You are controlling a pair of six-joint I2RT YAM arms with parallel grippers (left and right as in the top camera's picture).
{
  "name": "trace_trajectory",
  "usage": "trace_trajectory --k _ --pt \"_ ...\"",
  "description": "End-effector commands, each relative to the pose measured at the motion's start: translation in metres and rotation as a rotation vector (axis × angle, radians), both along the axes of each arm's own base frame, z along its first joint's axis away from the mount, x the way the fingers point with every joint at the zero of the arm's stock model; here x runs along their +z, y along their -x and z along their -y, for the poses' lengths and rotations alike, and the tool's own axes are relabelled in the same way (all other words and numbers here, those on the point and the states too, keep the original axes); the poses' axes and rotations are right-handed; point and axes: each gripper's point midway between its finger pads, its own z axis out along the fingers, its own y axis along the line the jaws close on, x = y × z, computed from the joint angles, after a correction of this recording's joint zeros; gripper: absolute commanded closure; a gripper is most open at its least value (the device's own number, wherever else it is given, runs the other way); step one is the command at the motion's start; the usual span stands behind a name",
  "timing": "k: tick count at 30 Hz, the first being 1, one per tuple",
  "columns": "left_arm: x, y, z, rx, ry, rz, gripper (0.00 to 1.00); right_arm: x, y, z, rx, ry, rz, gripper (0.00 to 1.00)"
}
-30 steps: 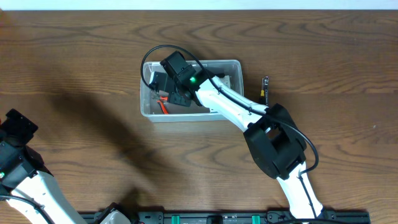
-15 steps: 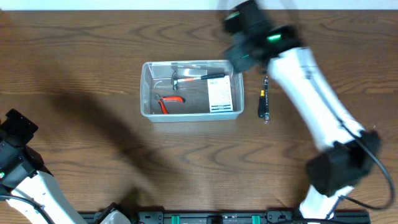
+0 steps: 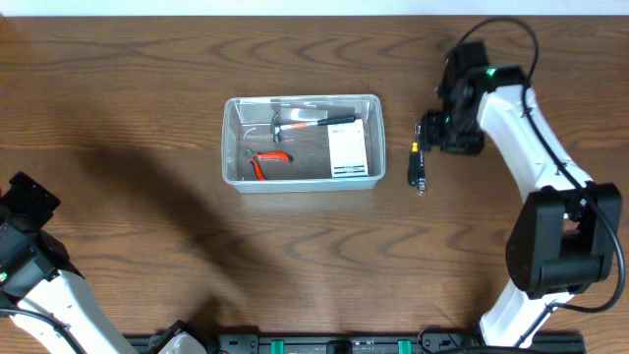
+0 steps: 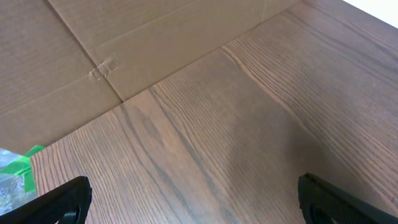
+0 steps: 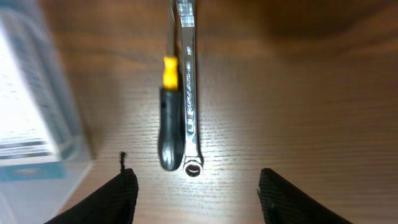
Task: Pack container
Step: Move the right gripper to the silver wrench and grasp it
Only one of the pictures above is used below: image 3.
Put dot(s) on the small hammer black handle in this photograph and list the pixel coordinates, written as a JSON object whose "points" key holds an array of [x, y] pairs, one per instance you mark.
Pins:
{"points": [[276, 127]]}

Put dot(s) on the yellow black screwdriver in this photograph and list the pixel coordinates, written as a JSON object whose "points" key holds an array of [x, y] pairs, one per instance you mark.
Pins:
{"points": [[414, 162]]}

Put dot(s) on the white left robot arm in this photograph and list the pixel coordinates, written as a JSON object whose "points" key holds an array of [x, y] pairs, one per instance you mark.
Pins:
{"points": [[42, 292]]}

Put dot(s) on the red handled pliers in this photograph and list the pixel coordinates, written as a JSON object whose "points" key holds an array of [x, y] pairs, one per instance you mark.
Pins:
{"points": [[256, 157]]}

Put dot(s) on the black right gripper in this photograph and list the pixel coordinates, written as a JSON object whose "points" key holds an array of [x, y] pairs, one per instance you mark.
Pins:
{"points": [[433, 139]]}

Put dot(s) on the clear plastic container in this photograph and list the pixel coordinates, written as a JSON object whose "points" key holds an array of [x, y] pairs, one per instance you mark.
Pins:
{"points": [[246, 124]]}

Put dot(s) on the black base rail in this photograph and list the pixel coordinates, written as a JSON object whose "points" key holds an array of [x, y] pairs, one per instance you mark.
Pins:
{"points": [[432, 339]]}

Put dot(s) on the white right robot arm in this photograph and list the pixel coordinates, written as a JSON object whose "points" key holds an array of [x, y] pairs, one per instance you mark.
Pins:
{"points": [[565, 237]]}

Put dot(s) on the white blue tool box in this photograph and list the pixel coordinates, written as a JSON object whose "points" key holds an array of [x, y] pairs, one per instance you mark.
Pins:
{"points": [[347, 150]]}

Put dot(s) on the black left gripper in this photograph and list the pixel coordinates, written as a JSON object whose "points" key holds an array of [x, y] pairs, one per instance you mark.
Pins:
{"points": [[28, 203]]}

